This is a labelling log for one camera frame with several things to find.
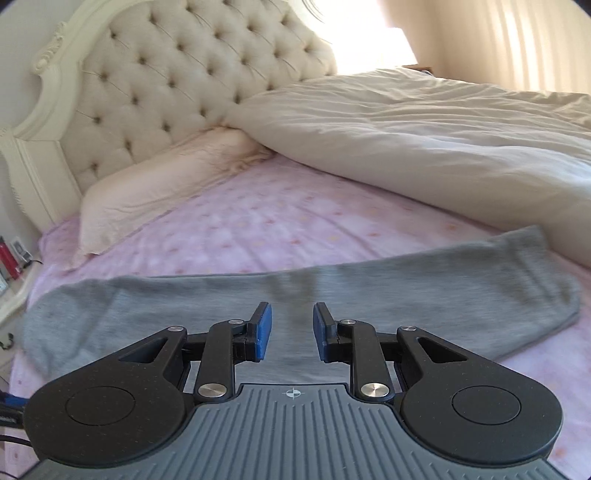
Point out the red bottle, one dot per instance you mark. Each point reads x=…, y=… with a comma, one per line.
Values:
x=10, y=261

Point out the cream duvet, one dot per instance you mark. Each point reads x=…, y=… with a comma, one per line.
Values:
x=438, y=138

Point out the small grey box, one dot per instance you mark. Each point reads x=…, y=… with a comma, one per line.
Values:
x=22, y=251

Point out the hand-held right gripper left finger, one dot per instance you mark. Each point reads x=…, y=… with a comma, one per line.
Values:
x=263, y=332

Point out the grey pants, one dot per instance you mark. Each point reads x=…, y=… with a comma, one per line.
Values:
x=415, y=286

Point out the cream curtain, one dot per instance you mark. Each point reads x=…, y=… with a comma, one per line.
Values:
x=535, y=41

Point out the cream tufted headboard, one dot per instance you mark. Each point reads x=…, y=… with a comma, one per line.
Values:
x=184, y=69

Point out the dark wooden nightstand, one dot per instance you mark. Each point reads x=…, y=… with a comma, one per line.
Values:
x=420, y=69

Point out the pink patterned bed sheet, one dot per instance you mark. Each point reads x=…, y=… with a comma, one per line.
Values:
x=258, y=221

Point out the white nightstand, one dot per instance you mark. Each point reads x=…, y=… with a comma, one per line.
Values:
x=18, y=295

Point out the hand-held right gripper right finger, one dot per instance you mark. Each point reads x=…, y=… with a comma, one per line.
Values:
x=319, y=332

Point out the white table lamp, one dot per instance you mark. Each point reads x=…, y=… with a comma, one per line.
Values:
x=374, y=50

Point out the pale pink pillow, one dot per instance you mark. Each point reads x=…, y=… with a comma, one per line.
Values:
x=152, y=194

